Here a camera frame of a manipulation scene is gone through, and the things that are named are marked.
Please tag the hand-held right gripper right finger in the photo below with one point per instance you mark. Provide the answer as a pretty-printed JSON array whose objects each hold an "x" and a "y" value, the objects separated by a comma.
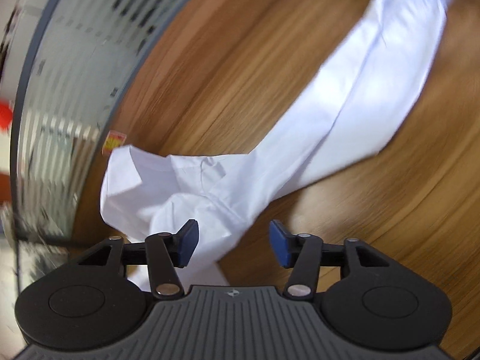
[{"x": 281, "y": 243}]

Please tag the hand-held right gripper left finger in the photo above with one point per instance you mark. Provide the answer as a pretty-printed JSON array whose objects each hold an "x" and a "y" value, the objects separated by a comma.
[{"x": 187, "y": 243}]

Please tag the white dress shirt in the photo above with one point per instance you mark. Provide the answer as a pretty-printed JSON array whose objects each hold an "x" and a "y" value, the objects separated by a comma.
[{"x": 375, "y": 82}]

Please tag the red yellow sticker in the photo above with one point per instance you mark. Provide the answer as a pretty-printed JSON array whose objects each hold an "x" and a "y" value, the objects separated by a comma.
[{"x": 113, "y": 142}]

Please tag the red object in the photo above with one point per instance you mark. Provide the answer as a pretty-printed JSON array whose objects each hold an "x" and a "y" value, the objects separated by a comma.
[{"x": 4, "y": 116}]

